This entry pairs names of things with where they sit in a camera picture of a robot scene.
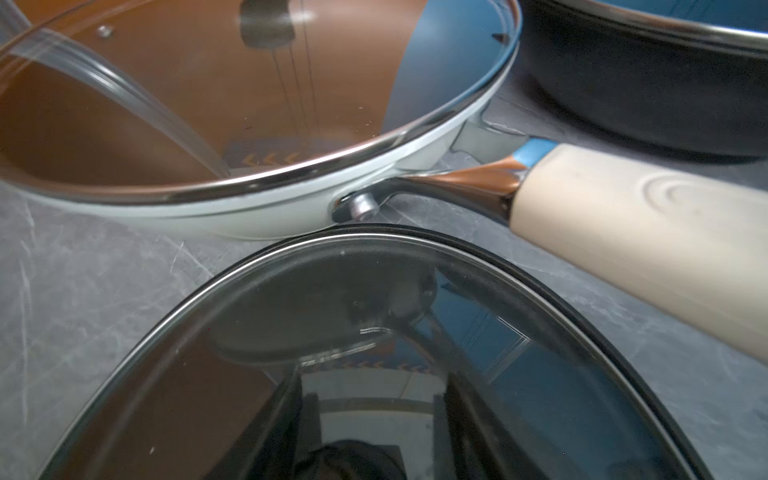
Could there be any large glass pot lid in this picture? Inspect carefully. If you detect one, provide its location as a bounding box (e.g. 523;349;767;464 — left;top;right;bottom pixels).
1;1;522;205

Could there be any small pan wooden handle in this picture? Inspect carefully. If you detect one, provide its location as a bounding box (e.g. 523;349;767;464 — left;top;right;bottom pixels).
35;223;715;480

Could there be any brown wok cream handle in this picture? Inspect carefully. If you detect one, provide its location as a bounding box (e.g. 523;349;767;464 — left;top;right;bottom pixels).
1;70;767;360

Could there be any black wok black handle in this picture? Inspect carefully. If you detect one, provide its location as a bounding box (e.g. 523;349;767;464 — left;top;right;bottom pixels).
520;1;767;157

